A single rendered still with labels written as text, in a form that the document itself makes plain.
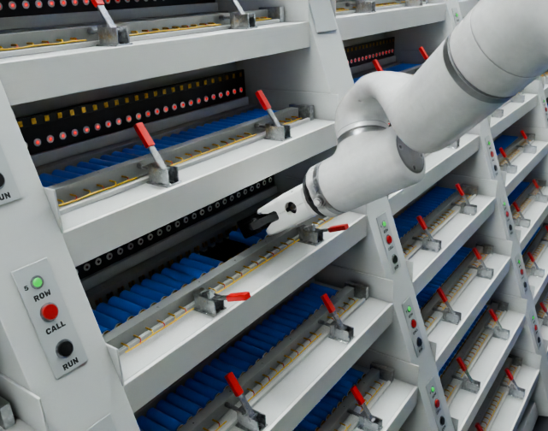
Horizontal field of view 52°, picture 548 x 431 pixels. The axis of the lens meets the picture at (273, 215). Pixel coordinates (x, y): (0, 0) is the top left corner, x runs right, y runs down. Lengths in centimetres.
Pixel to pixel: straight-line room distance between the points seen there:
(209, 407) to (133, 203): 34
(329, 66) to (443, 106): 52
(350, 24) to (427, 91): 63
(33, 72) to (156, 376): 38
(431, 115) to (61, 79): 42
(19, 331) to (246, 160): 41
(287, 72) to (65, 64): 53
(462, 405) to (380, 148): 89
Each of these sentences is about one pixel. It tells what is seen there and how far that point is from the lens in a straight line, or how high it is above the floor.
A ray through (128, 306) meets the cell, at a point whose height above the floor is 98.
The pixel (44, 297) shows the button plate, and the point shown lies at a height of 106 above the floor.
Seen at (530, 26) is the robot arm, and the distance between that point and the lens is 53.
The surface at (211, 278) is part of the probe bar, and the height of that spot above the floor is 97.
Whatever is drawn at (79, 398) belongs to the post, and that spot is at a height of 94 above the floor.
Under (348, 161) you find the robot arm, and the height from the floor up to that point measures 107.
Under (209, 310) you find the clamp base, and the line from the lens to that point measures 80.
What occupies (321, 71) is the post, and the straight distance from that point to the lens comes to 109.
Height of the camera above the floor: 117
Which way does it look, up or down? 10 degrees down
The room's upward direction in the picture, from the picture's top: 18 degrees counter-clockwise
